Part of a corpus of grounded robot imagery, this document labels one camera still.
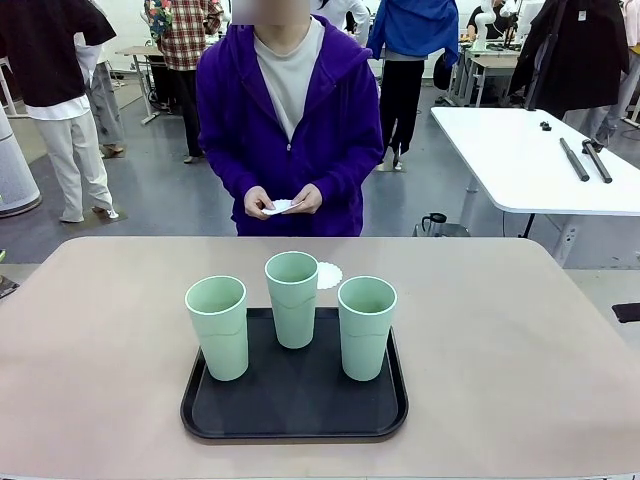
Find pale green tall cup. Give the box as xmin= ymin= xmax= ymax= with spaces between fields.
xmin=336 ymin=275 xmax=399 ymax=383
xmin=184 ymin=275 xmax=250 ymax=383
xmin=263 ymin=251 xmax=320 ymax=350

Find white scalloped paper coaster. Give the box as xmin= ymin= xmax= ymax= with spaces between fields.
xmin=314 ymin=260 xmax=345 ymax=291
xmin=261 ymin=198 xmax=305 ymax=217

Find person's right forearm purple sleeve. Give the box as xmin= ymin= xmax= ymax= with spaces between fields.
xmin=198 ymin=134 xmax=261 ymax=201

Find person's left forearm purple sleeve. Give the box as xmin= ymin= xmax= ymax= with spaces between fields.
xmin=312 ymin=144 xmax=385 ymax=201

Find person's right hand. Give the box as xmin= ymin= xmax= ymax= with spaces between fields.
xmin=243 ymin=185 xmax=277 ymax=219

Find person's left hand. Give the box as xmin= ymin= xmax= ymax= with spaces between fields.
xmin=285 ymin=183 xmax=324 ymax=215

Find white cylindrical air purifier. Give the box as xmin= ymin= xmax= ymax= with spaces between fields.
xmin=0 ymin=107 xmax=43 ymax=219

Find person in grey trousers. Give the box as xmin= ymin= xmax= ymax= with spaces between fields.
xmin=74 ymin=29 xmax=126 ymax=157

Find person black top white trousers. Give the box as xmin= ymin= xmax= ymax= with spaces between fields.
xmin=0 ymin=0 xmax=121 ymax=224

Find beige background desk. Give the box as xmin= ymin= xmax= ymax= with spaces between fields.
xmin=115 ymin=45 xmax=166 ymax=126

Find person in plaid shirt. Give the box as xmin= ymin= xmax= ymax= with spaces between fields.
xmin=143 ymin=0 xmax=225 ymax=165

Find black plastic serving tray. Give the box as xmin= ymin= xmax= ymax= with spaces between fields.
xmin=180 ymin=306 xmax=410 ymax=445

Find person in purple hoodie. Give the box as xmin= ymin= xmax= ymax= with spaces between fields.
xmin=195 ymin=0 xmax=385 ymax=238

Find person in white shirt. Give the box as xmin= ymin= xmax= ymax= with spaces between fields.
xmin=317 ymin=0 xmax=372 ymax=47

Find person in blue jacket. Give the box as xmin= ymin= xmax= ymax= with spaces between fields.
xmin=366 ymin=0 xmax=460 ymax=171

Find grey background desk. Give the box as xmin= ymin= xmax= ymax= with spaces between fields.
xmin=447 ymin=42 xmax=521 ymax=109

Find white power strip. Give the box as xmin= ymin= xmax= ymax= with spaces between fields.
xmin=559 ymin=225 xmax=579 ymax=261

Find plain black rod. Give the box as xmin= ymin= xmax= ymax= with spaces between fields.
xmin=559 ymin=137 xmax=591 ymax=182

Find person in black coat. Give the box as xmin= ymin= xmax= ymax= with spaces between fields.
xmin=507 ymin=0 xmax=631 ymax=149

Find black rod with clamp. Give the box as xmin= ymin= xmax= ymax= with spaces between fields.
xmin=581 ymin=138 xmax=614 ymax=185

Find small dark flat object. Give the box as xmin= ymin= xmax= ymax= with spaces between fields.
xmin=611 ymin=302 xmax=640 ymax=324

